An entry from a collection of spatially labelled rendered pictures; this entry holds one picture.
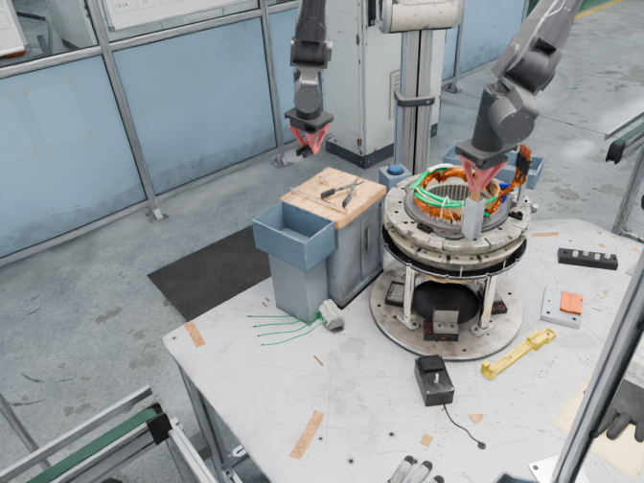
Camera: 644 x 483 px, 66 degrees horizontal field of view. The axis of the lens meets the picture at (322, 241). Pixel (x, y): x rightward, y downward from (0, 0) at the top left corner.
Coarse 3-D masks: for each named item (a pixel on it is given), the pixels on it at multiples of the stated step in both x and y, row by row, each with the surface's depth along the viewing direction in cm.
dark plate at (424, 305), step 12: (420, 288) 138; (432, 288) 137; (444, 288) 137; (456, 288) 137; (468, 288) 137; (420, 300) 134; (432, 300) 134; (444, 300) 134; (456, 300) 133; (468, 300) 133; (420, 312) 130; (432, 312) 130; (468, 312) 129
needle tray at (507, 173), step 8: (448, 152) 141; (512, 152) 139; (448, 160) 138; (456, 160) 137; (512, 160) 140; (536, 160) 136; (472, 168) 136; (504, 168) 140; (512, 168) 139; (536, 168) 137; (496, 176) 134; (504, 176) 132; (512, 176) 131; (528, 176) 129; (536, 176) 128; (528, 184) 130
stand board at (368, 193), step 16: (336, 176) 133; (352, 176) 133; (304, 192) 128; (320, 192) 127; (336, 192) 127; (368, 192) 126; (384, 192) 128; (304, 208) 122; (320, 208) 121; (352, 208) 120; (336, 224) 117
